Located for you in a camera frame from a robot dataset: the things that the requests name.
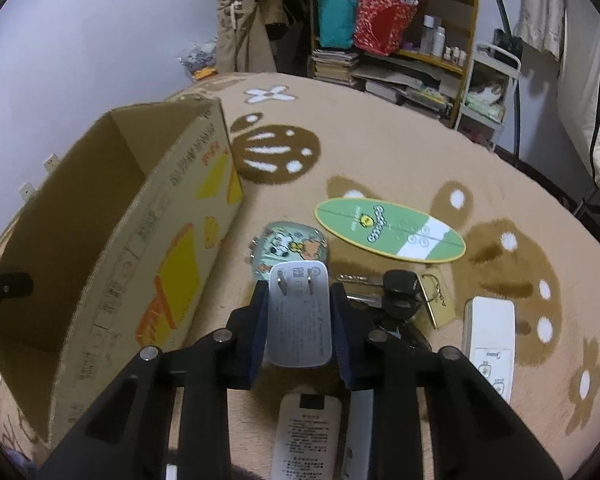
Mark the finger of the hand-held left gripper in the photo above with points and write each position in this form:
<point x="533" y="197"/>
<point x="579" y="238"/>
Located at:
<point x="7" y="285"/>

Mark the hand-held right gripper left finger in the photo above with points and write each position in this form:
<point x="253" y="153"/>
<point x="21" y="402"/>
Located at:
<point x="259" y="345"/>

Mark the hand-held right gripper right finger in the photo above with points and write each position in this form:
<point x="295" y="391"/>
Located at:
<point x="344" y="355"/>

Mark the white power adapter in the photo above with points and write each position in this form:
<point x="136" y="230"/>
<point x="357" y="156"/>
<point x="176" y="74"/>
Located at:
<point x="297" y="320"/>

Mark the light blue power bank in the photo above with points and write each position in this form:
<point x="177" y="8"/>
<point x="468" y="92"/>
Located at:
<point x="360" y="435"/>

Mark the black car key bunch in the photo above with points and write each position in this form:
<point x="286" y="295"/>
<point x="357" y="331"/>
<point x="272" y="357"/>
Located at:
<point x="402" y="292"/>

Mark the small white remote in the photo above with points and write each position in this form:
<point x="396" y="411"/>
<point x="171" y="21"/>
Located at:
<point x="490" y="330"/>

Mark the cardboard box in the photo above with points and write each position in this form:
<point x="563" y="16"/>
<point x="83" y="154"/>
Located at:
<point x="180" y="200"/>

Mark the white power bank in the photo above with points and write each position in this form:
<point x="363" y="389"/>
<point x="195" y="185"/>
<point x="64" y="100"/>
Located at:
<point x="305" y="435"/>

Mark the cartoon printed rounded case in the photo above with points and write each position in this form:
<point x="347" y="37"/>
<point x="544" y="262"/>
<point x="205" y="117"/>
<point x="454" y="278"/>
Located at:
<point x="285" y="245"/>

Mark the green oval mat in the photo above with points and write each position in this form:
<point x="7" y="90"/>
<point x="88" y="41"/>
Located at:
<point x="360" y="220"/>

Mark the brown flower printed blanket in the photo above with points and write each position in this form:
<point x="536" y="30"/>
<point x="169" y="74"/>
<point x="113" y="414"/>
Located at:
<point x="380" y="160"/>

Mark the stack of books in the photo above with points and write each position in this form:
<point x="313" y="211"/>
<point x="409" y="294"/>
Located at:
<point x="332" y="65"/>

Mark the white metal cart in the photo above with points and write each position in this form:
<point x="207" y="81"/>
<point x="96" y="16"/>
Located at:
<point x="490" y="100"/>

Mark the beige hanging clothes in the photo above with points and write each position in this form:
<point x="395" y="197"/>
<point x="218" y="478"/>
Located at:
<point x="240" y="35"/>

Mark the dark hanging clothes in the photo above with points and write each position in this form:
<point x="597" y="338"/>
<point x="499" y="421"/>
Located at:
<point x="290" y="35"/>

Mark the row of small bottles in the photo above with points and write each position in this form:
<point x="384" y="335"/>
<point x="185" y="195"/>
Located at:
<point x="456" y="55"/>

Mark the white bottle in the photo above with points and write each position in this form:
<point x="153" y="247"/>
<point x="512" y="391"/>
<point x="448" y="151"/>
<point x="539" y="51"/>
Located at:
<point x="432" y="35"/>

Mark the red patterned bag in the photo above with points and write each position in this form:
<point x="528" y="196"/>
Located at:
<point x="382" y="22"/>

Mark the teal bag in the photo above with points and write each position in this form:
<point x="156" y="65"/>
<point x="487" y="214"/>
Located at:
<point x="336" y="15"/>

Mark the wooden bookshelf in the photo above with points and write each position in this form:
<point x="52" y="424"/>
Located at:
<point x="472" y="35"/>

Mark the white hanging cloth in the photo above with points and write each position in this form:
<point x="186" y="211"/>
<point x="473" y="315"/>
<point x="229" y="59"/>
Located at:
<point x="580" y="60"/>

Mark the white wall outlet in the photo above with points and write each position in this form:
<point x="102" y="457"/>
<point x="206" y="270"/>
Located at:
<point x="50" y="161"/>
<point x="27" y="190"/>

